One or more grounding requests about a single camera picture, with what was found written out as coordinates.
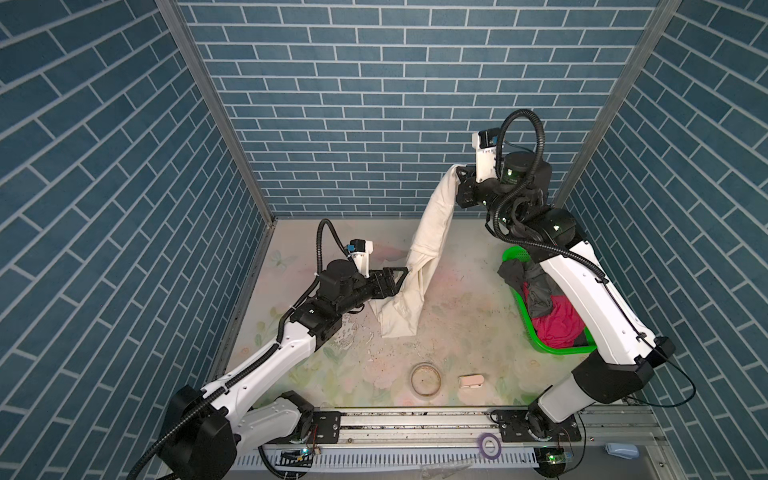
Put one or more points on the grey t shirt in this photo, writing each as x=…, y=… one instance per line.
x=530, y=281

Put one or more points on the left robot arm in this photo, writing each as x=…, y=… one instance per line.
x=205, y=429

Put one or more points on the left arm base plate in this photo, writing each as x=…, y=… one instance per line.
x=319, y=428

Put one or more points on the pink eraser block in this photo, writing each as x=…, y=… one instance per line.
x=471, y=381

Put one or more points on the pale blue computer mouse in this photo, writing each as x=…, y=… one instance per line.
x=622, y=450

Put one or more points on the white t shirt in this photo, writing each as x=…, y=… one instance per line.
x=399, y=315

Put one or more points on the magenta t shirt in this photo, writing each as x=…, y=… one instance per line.
x=562, y=329

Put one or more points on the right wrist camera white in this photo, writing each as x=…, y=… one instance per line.
x=485, y=144

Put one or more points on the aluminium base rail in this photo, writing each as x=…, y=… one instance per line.
x=445, y=427

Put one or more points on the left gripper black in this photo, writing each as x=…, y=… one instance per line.
x=389, y=288

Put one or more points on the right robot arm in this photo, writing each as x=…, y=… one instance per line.
x=627, y=352

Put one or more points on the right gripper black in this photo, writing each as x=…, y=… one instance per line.
x=470, y=185

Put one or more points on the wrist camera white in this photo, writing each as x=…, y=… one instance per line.
x=359, y=251
x=485, y=144

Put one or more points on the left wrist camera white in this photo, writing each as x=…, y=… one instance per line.
x=359, y=251

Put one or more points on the purple tape roll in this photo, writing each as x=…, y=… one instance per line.
x=489, y=446

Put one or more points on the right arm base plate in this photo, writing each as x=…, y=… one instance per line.
x=519, y=425

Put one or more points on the green plastic basket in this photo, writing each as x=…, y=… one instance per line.
x=517, y=252

